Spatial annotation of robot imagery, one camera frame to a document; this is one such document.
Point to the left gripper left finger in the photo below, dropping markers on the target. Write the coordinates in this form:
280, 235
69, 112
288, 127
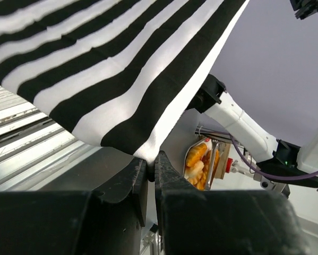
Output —
106, 220

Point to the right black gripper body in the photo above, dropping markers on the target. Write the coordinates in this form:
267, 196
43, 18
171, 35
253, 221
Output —
304, 8

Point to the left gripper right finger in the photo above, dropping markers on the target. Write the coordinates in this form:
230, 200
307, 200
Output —
223, 222

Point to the black white striped tank top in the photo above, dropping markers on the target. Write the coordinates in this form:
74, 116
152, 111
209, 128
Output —
113, 73

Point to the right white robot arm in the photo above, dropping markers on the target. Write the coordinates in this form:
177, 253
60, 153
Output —
276, 160

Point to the orange snack package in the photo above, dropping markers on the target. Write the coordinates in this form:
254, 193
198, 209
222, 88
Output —
206, 161

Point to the red emergency stop button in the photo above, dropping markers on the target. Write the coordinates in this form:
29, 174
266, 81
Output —
229, 165

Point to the aluminium mounting rail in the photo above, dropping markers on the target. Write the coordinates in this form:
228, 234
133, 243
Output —
34, 150

